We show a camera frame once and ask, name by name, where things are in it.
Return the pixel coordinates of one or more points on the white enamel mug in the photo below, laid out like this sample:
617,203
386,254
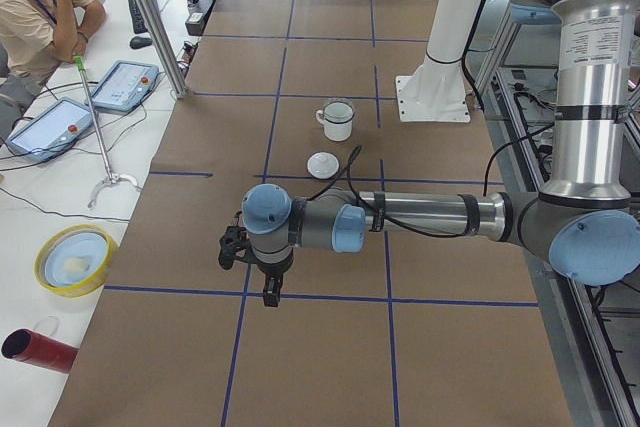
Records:
335,132

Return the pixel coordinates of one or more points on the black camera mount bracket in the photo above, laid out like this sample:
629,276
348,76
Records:
234,247

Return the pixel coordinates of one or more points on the seated person beige shirt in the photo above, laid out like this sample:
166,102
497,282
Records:
38,36

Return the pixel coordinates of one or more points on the yellow bowl with blue plate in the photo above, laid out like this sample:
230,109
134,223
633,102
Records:
76,261

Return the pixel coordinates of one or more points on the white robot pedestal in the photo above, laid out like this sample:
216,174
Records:
436,92

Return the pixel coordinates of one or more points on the black computer mouse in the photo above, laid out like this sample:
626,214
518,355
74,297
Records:
139,42

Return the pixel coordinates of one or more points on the metal grabber stick green handle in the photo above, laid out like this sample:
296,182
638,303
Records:
112,178

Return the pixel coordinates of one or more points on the far teach pendant tablet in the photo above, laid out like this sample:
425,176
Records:
124,86

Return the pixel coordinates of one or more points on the near teach pendant tablet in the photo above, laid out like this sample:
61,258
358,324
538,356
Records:
52,132

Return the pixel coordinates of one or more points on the teach pendant tablet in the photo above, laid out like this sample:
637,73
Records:
124,86
52,132

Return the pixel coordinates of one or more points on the white mug lid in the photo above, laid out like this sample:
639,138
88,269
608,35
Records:
322,165

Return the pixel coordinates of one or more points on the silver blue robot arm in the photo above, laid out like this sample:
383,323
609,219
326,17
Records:
578,222

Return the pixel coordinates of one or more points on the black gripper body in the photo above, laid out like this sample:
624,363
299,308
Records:
273,272

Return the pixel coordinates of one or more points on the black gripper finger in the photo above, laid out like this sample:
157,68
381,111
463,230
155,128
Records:
276,291
268,292

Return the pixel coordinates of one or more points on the red cylinder tube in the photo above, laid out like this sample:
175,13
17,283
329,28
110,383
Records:
24,345

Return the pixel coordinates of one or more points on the aluminium frame post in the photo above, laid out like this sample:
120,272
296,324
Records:
163,47

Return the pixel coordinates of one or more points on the black keyboard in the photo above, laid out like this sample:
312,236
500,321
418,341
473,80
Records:
138,23

